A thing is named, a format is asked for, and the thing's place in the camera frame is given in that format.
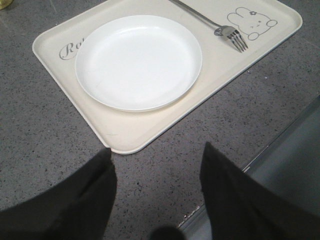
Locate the yellow enamel mug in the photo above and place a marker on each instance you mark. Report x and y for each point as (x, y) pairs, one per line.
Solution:
(5, 3)

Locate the white round plate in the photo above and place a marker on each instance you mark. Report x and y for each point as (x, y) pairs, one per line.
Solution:
(138, 63)

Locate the beige rabbit serving tray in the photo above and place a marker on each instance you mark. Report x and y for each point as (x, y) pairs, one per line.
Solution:
(263, 24)

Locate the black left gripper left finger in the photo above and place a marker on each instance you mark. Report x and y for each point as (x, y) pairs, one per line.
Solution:
(77, 208)

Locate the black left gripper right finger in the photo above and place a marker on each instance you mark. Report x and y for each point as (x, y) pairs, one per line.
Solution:
(239, 208)

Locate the silver metal fork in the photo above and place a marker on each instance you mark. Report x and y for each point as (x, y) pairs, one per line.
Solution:
(224, 31)

